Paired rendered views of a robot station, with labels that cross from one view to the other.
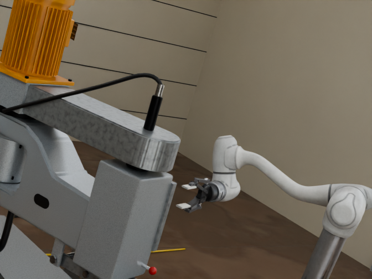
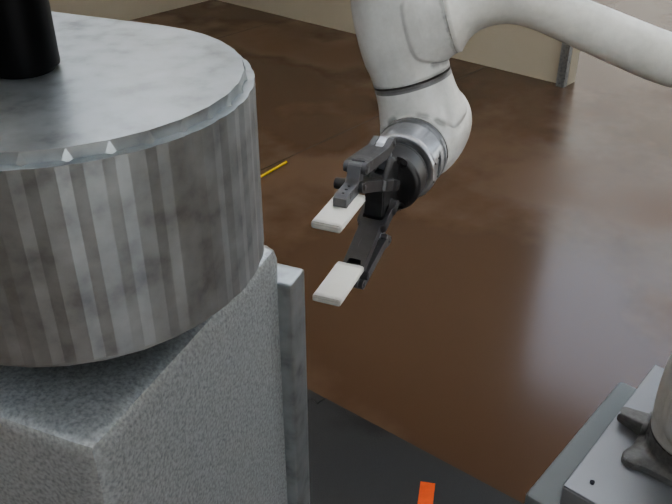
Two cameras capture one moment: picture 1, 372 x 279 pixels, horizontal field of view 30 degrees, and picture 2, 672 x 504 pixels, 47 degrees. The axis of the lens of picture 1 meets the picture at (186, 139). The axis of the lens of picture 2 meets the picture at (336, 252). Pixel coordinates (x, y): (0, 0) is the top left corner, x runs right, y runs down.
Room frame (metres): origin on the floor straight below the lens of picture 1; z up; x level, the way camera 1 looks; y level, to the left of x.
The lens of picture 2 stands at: (2.06, 0.03, 1.88)
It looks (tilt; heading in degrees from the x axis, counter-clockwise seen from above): 32 degrees down; 352
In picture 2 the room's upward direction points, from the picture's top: straight up
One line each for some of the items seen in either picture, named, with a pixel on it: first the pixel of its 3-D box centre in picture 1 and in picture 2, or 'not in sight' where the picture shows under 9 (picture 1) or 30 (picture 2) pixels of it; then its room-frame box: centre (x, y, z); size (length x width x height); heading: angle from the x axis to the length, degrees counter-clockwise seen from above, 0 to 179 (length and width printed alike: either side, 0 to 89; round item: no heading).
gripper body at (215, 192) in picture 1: (205, 192); (386, 185); (2.85, -0.14, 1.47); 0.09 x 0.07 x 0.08; 150
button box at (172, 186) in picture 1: (156, 213); (259, 405); (2.56, 0.03, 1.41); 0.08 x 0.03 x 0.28; 59
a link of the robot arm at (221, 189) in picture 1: (213, 191); (405, 160); (2.92, -0.18, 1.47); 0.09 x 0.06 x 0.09; 60
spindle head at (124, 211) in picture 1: (106, 213); (41, 490); (2.54, 0.21, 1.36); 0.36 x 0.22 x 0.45; 59
